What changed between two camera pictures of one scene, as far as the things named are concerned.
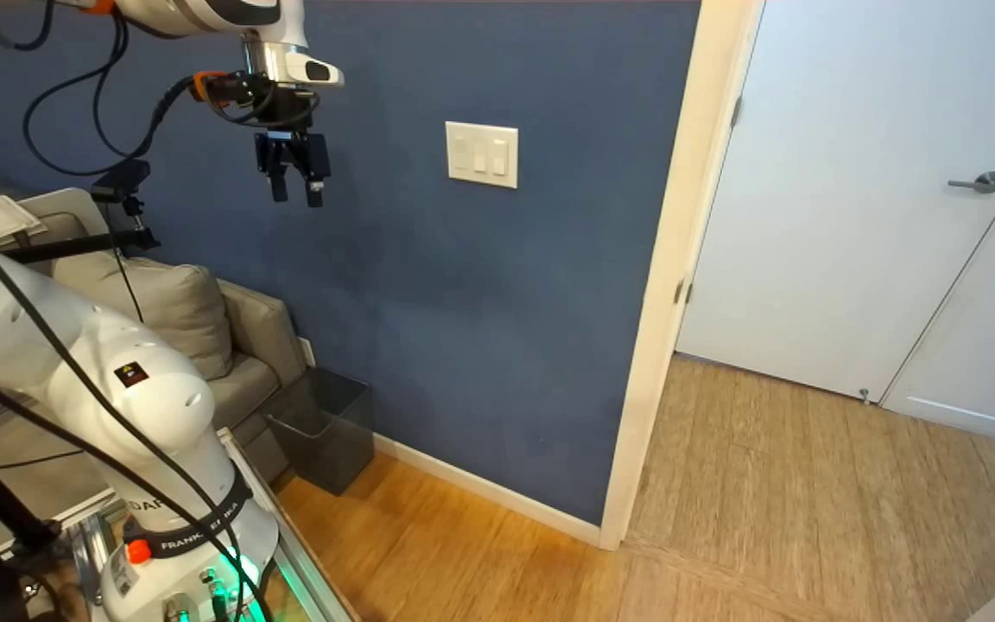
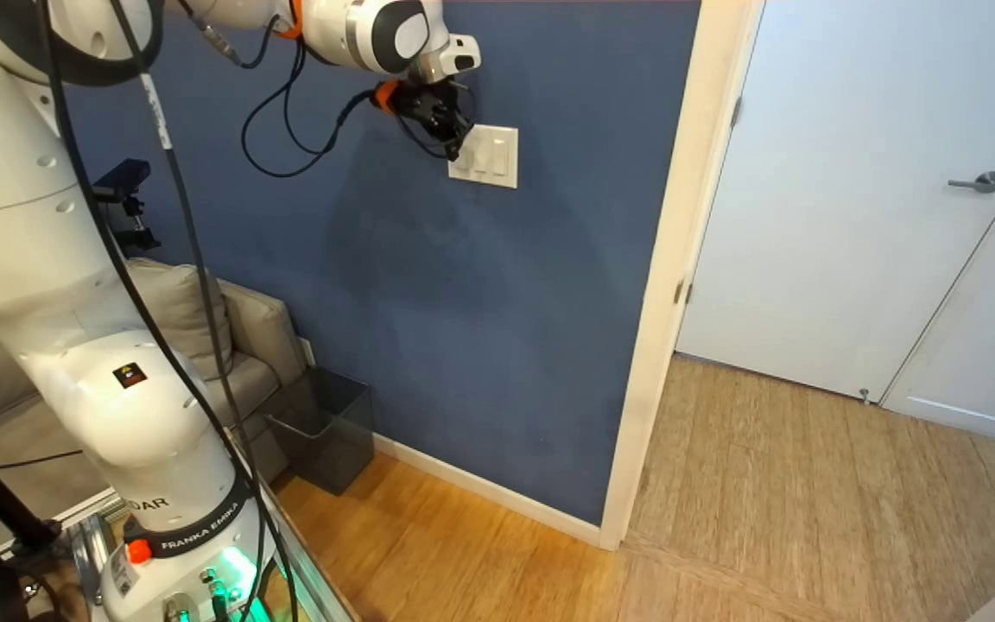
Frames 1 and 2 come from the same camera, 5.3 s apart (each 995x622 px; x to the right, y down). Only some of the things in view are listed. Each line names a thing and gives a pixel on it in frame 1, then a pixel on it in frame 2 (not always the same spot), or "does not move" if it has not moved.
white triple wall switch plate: x=482 y=152 does not move
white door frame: x=718 y=59 does not move
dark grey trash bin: x=322 y=430 does not move
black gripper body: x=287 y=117 -> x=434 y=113
